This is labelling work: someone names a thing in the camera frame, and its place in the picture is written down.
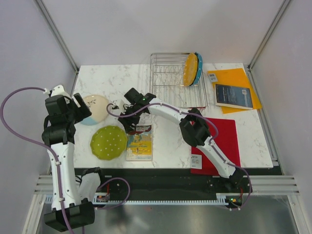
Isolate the blue polka dot plate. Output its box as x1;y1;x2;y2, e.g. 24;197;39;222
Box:
191;52;203;86

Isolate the red folder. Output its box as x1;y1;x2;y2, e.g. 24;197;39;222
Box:
191;118;241;176

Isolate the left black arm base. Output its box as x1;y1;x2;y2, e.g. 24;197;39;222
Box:
97;174;131;196

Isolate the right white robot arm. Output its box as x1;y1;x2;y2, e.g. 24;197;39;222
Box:
118;88;244;192

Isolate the paperback book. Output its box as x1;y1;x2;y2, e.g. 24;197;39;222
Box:
126;125;153;161

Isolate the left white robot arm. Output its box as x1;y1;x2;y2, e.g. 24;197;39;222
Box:
41;93;107;232

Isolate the dark blue book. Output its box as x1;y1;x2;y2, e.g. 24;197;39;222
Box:
214;84;253;110

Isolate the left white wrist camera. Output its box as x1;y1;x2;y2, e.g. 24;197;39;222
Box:
48;85;72;104

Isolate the orange folder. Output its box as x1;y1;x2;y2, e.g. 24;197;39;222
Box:
207;68;262;114

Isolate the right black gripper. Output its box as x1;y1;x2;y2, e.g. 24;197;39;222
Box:
118;104;141;134

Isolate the cream and blue plate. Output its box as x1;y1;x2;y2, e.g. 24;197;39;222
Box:
80;95;109;126

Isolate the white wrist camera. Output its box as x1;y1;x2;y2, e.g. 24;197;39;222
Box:
48;85;72;104
111;99;124;115

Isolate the green polka dot plate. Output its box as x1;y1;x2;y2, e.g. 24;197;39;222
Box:
90;125;127;160

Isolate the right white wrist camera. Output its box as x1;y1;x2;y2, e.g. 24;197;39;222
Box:
111;99;124;115

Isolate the wire dish rack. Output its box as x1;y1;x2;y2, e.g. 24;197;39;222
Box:
149;52;208;110

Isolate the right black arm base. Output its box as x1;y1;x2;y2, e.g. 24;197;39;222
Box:
207;175;250;194

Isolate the yellow polka dot plate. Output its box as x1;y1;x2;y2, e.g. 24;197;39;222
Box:
183;53;198;86

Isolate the white cable duct right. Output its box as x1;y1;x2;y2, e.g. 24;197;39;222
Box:
216;194;243;206

